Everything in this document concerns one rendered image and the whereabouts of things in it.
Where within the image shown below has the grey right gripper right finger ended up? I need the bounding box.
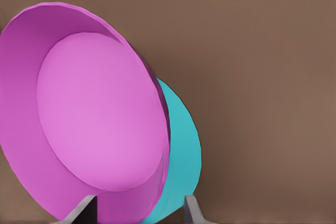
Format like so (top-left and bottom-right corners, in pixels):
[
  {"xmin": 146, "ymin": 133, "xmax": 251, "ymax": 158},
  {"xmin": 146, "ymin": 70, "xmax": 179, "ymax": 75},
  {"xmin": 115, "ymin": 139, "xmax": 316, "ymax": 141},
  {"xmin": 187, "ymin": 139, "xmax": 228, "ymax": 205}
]
[{"xmin": 184, "ymin": 194, "xmax": 209, "ymax": 224}]

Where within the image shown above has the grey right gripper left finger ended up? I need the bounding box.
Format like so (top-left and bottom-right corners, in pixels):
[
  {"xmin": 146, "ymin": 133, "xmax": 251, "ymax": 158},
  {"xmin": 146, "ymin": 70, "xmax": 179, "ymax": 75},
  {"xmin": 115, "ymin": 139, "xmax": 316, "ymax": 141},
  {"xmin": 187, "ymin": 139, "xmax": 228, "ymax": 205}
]
[{"xmin": 60, "ymin": 194, "xmax": 98, "ymax": 224}]

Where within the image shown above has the pink plate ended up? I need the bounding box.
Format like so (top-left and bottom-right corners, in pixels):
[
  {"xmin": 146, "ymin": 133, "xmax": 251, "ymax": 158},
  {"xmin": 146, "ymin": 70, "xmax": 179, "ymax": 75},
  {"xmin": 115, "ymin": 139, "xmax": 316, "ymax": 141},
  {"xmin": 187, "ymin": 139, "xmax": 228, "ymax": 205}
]
[{"xmin": 0, "ymin": 2, "xmax": 171, "ymax": 223}]

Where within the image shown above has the blue plate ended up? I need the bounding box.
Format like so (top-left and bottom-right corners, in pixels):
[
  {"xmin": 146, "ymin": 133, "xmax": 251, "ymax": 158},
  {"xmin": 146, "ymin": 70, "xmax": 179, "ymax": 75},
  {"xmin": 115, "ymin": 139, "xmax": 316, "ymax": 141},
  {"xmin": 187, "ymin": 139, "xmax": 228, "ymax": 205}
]
[{"xmin": 143, "ymin": 77, "xmax": 202, "ymax": 222}]

